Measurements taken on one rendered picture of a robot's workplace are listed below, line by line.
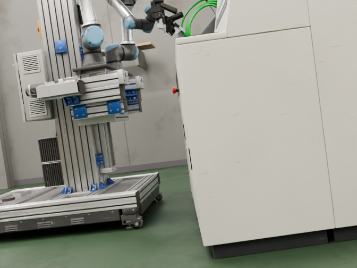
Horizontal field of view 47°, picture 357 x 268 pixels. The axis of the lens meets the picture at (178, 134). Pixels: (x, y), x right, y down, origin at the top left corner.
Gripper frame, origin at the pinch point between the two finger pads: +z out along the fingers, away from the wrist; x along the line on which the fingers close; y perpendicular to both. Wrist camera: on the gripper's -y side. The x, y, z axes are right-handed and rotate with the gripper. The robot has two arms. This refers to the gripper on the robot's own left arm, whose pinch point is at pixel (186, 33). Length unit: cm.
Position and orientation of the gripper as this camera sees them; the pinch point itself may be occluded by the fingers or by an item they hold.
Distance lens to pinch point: 287.1
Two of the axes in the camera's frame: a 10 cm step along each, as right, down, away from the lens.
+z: 7.3, 6.2, -2.8
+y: -6.4, 7.7, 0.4
